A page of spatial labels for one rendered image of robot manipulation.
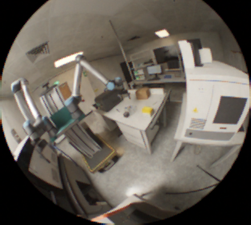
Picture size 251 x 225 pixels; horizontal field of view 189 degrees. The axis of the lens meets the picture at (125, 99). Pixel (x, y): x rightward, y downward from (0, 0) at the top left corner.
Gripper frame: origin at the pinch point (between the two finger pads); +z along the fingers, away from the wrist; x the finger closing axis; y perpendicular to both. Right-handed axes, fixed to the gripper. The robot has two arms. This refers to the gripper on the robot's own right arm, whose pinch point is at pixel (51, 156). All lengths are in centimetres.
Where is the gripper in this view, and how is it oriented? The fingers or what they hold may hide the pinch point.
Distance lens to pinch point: 73.9
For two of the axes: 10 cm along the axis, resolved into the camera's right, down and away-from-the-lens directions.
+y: -5.6, 3.5, 7.5
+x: -4.8, 6.0, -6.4
